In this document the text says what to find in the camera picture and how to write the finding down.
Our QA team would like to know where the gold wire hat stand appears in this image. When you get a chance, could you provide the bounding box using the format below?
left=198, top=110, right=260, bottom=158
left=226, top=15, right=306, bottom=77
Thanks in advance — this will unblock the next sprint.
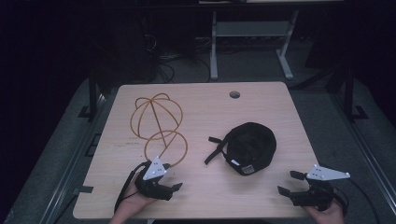
left=129, top=92, right=189, bottom=169

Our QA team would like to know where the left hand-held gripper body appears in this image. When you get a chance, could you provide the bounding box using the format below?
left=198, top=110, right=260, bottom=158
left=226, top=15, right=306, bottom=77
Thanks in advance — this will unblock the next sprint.
left=134, top=156, right=174, bottom=202

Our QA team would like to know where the bundle of floor cables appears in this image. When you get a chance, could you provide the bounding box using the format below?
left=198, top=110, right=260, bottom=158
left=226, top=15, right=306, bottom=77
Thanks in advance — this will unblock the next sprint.
left=143, top=32, right=213, bottom=84

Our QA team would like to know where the metal rail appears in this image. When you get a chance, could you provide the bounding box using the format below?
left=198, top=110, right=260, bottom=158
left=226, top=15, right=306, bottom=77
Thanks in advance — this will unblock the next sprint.
left=329, top=92, right=396, bottom=208
left=38, top=92, right=108, bottom=224

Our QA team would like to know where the grey tape strip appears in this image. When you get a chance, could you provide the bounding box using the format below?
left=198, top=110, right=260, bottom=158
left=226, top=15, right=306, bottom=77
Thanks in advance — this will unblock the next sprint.
left=72, top=185, right=94, bottom=196

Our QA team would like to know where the person's right hand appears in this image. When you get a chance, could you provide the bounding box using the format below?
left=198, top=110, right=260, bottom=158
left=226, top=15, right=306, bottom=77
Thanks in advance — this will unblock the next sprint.
left=303, top=199, right=347, bottom=224

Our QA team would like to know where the black metal post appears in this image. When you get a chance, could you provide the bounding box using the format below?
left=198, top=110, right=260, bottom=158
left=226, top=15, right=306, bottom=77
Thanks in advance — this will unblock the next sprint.
left=77, top=70, right=99, bottom=122
left=343, top=65, right=370, bottom=123

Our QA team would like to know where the black cap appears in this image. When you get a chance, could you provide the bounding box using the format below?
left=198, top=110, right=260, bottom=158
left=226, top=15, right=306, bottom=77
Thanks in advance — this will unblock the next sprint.
left=204, top=121, right=277, bottom=177

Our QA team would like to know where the white metal stand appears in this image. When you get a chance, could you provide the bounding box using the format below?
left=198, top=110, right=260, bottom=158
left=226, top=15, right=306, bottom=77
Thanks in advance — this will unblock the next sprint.
left=209, top=8, right=301, bottom=81

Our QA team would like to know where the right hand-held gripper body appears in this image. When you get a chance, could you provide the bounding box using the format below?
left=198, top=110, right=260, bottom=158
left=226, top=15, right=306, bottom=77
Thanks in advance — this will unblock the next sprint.
left=291, top=163, right=351, bottom=213

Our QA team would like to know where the person's left hand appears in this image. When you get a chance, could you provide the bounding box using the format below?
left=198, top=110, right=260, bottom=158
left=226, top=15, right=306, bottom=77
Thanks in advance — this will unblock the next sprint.
left=109, top=175, right=158, bottom=224

